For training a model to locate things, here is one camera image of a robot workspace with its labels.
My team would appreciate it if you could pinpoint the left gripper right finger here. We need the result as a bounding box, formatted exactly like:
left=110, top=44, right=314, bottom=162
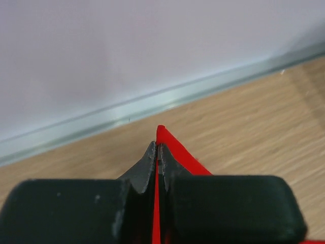
left=157, top=143, right=309, bottom=244

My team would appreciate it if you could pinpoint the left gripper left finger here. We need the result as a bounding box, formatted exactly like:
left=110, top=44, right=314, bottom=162
left=1, top=142, right=156, bottom=243

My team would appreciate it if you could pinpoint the bright red t shirt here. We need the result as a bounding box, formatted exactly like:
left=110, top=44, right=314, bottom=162
left=151, top=124, right=325, bottom=244

